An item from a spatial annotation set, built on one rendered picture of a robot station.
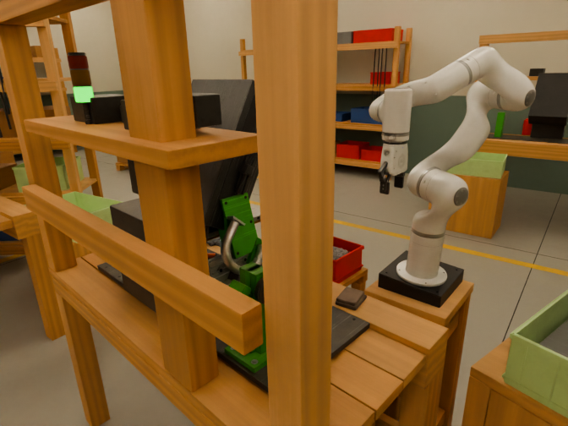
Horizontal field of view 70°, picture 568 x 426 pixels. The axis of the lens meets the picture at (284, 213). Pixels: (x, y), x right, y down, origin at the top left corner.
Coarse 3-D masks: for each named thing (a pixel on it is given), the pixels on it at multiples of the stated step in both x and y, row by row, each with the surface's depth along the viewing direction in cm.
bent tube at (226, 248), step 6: (228, 216) 136; (234, 216) 134; (234, 222) 135; (240, 222) 135; (228, 228) 134; (234, 228) 134; (228, 234) 133; (234, 234) 135; (222, 240) 133; (228, 240) 133; (222, 246) 132; (228, 246) 132; (222, 252) 132; (228, 252) 132; (222, 258) 133; (228, 258) 132; (228, 264) 133; (234, 264) 134; (234, 270) 134
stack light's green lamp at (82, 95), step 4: (76, 88) 114; (80, 88) 114; (84, 88) 114; (88, 88) 115; (76, 92) 114; (80, 92) 114; (84, 92) 114; (88, 92) 115; (92, 92) 116; (76, 96) 115; (80, 96) 114; (84, 96) 114; (88, 96) 115; (92, 96) 116; (76, 100) 115; (80, 100) 115; (84, 100) 115; (88, 100) 115
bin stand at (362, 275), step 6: (360, 270) 186; (366, 270) 187; (354, 276) 181; (360, 276) 184; (366, 276) 188; (342, 282) 176; (348, 282) 177; (354, 282) 188; (360, 282) 188; (354, 288) 189; (360, 288) 187
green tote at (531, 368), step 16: (560, 304) 132; (528, 320) 120; (544, 320) 127; (560, 320) 137; (512, 336) 114; (528, 336) 122; (544, 336) 131; (512, 352) 116; (528, 352) 112; (544, 352) 108; (512, 368) 117; (528, 368) 113; (544, 368) 109; (560, 368) 106; (512, 384) 118; (528, 384) 114; (544, 384) 110; (560, 384) 107; (544, 400) 111; (560, 400) 108
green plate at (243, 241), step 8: (224, 200) 136; (232, 200) 139; (240, 200) 141; (248, 200) 143; (224, 208) 136; (232, 208) 138; (240, 208) 141; (248, 208) 143; (224, 216) 137; (240, 216) 141; (248, 216) 143; (224, 224) 140; (248, 224) 143; (224, 232) 142; (240, 232) 140; (248, 232) 143; (256, 232) 145; (232, 240) 138; (240, 240) 140; (248, 240) 143; (232, 248) 138; (240, 248) 140; (248, 248) 143; (240, 256) 140
